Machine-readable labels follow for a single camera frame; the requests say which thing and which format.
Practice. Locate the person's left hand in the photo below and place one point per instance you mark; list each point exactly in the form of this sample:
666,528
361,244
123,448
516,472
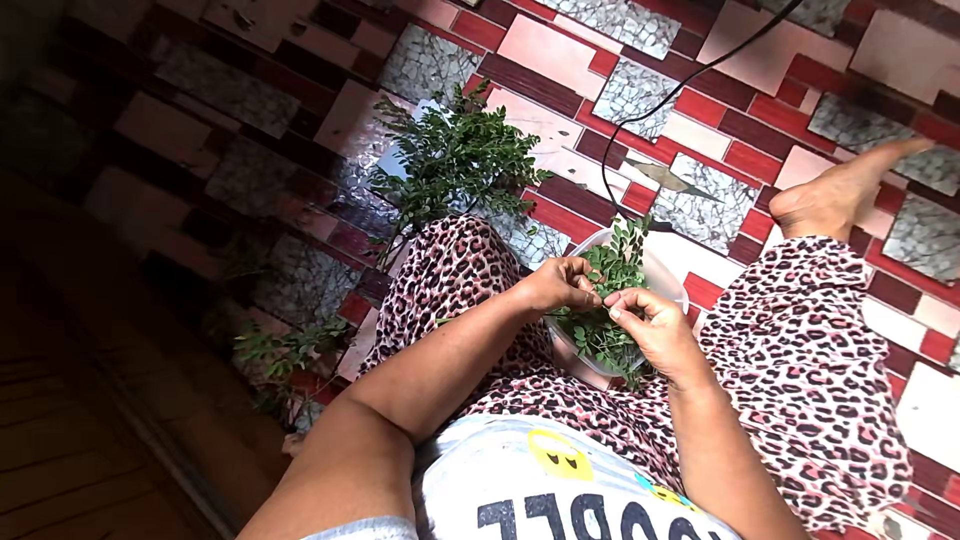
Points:
549,286

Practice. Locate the person's right hand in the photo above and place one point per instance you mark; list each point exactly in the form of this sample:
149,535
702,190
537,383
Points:
667,334

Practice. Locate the person's left fingers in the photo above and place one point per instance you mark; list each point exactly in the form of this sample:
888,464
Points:
577,268

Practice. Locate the person's right thumb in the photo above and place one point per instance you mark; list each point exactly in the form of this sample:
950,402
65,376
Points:
630,324

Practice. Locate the person's left thumb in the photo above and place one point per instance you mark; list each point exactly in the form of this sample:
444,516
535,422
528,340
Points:
582,299

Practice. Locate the person's right fingers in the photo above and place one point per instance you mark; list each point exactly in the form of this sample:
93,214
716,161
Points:
660,302

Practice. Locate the person's right index finger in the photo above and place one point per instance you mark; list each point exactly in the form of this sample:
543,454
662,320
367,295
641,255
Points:
634,297

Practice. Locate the green leafy sprig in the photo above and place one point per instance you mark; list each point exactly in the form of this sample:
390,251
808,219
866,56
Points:
624,256

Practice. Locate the person's right forearm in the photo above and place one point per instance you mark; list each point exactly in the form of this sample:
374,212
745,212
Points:
720,442

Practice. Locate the translucent plastic container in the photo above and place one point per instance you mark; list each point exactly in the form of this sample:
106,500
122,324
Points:
666,271

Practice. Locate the pile of green leaves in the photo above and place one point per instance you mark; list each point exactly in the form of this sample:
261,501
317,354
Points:
600,336

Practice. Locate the dry greenish brown leaf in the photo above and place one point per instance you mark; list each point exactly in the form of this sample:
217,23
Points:
661,177

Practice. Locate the bunch of dark green branches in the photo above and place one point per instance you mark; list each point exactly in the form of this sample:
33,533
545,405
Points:
472,157

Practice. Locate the person's legs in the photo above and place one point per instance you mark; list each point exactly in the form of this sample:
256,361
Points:
806,375

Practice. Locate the person's body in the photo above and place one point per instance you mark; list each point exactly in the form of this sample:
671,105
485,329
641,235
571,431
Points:
465,480

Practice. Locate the sparse leafy green branch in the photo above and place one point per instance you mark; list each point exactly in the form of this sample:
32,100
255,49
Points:
289,351

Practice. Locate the dark brown wooden furniture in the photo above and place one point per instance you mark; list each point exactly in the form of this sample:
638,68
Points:
82,405

